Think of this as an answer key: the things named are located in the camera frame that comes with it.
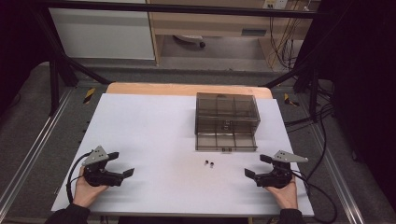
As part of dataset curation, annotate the white cabinet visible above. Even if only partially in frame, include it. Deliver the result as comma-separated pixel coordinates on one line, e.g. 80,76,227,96
48,7,156,61

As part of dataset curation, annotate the yellow black tape strip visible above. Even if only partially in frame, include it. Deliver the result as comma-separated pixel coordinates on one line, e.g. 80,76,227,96
82,87,96,105
282,92,301,107

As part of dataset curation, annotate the black metal frame bar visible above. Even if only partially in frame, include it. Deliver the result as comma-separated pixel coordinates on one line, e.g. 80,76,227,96
33,0,332,20

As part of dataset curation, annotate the transparent grey drawer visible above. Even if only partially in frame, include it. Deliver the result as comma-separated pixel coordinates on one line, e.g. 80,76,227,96
195,133,259,153

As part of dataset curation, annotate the right hand-held gripper cable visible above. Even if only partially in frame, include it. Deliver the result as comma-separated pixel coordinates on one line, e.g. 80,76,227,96
291,170,339,224

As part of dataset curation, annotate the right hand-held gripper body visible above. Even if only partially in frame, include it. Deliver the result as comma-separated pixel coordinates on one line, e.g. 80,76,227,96
254,149,309,189

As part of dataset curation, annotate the office chair base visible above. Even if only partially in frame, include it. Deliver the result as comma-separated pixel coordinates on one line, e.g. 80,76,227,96
172,34,207,49

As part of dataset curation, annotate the white table board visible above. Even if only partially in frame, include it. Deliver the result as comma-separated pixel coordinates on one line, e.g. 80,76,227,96
50,92,315,218

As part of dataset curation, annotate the wooden desk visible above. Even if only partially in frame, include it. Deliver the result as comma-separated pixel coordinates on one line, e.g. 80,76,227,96
146,0,322,67

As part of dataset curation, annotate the person's right hand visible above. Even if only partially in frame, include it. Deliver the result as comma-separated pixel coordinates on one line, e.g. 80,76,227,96
263,175,299,210

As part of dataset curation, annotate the black floor cable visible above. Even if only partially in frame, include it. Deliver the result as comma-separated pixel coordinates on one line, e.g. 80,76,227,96
284,103,335,182

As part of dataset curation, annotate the transparent grey storage box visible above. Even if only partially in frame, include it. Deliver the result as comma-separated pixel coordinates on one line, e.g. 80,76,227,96
194,91,262,138

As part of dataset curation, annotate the bundle of hanging cables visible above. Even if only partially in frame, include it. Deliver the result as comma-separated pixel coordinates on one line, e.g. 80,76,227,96
267,16,308,72

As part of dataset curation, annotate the person's left hand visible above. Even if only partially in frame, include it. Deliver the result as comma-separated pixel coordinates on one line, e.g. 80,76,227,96
73,166,110,209

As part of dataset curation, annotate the black curtain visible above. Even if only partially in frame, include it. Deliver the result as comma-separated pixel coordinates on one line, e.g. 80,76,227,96
298,0,396,213
0,0,54,117

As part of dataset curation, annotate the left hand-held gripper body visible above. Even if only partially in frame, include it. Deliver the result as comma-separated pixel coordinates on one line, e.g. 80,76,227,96
81,145,125,188

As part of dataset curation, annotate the left hand-held gripper cable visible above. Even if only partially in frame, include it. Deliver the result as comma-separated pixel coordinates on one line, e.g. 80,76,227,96
65,151,94,205

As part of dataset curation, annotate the black metal stand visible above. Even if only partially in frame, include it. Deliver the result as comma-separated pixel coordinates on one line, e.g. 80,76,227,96
31,8,112,117
262,60,334,123

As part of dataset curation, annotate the hand-held gripper cable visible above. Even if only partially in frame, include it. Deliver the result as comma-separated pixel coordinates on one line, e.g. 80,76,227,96
291,170,339,224
65,151,94,205

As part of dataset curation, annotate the aluminium floor rail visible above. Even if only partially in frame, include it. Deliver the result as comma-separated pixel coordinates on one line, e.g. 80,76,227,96
310,123,366,224
0,88,75,213

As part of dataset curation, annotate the wall power outlet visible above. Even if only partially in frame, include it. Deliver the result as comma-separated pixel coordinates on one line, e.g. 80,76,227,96
262,0,290,10

